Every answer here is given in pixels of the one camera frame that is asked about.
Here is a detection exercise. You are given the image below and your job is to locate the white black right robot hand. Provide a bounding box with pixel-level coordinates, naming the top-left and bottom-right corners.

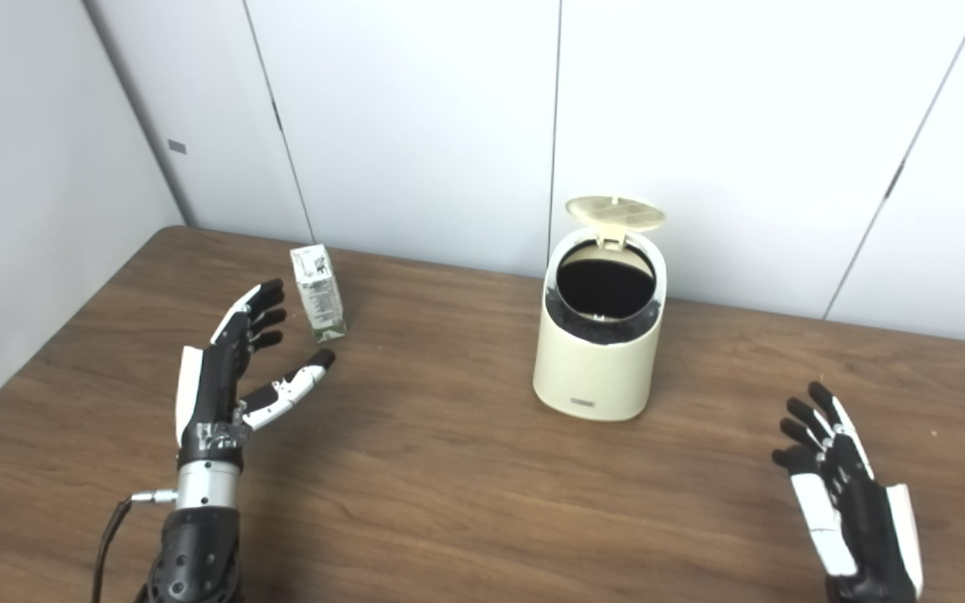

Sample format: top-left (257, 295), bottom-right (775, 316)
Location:
top-left (771, 381), bottom-right (925, 603)

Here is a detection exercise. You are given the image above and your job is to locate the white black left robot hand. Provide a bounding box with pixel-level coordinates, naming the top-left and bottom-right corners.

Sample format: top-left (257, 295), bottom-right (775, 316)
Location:
top-left (175, 279), bottom-right (337, 470)

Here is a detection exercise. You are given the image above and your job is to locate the white green milk carton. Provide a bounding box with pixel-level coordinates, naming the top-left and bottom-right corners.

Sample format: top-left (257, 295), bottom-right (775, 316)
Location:
top-left (290, 244), bottom-right (348, 343)

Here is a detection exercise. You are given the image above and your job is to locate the cream round bin lid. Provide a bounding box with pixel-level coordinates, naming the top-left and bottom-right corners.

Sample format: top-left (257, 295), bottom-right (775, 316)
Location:
top-left (565, 195), bottom-right (667, 250)

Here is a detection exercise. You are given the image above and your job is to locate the cream-colored plastic bin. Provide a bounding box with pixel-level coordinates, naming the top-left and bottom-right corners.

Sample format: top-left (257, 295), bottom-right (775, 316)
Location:
top-left (533, 195), bottom-right (668, 422)

